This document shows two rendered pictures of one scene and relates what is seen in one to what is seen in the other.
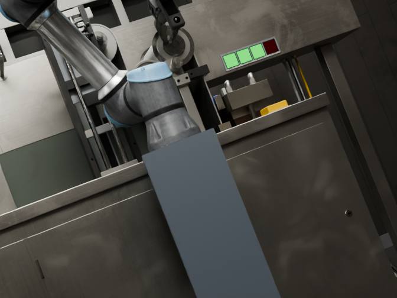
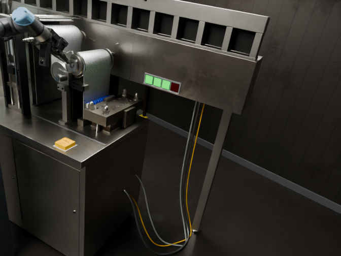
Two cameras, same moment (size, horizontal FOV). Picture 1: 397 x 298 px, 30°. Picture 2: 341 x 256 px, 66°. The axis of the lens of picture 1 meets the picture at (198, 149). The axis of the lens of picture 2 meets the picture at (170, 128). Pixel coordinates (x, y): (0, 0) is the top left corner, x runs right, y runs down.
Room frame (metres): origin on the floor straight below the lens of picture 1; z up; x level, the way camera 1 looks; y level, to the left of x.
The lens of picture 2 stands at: (1.76, -1.37, 1.66)
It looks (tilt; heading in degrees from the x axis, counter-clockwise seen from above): 26 degrees down; 37
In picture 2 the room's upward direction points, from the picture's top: 10 degrees clockwise
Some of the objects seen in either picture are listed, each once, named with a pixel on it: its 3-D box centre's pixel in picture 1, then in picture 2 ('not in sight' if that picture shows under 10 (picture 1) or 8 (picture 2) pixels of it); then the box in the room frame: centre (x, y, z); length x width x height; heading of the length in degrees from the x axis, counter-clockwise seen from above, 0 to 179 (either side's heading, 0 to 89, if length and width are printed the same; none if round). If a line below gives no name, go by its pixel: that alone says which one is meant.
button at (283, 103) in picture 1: (273, 109); (65, 144); (2.34, -0.27, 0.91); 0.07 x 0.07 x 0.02; 16
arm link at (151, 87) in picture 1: (152, 88); not in sight; (2.00, 0.06, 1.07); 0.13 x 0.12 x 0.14; 35
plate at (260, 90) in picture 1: (233, 105); (115, 107); (2.73, -0.18, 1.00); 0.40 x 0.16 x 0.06; 16
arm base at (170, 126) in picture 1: (169, 127); not in sight; (2.00, 0.05, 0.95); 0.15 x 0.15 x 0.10
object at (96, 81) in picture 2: (195, 85); (97, 86); (2.66, -0.07, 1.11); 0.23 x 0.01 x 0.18; 16
